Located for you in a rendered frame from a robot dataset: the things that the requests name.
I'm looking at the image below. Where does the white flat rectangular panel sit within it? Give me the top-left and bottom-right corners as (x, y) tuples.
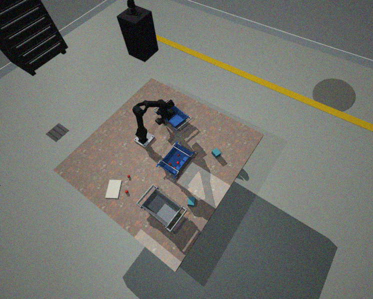
(105, 179), (122, 199)

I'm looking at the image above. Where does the teal rectangular block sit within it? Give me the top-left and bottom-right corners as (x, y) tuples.
(211, 148), (221, 158)
(187, 196), (196, 207)

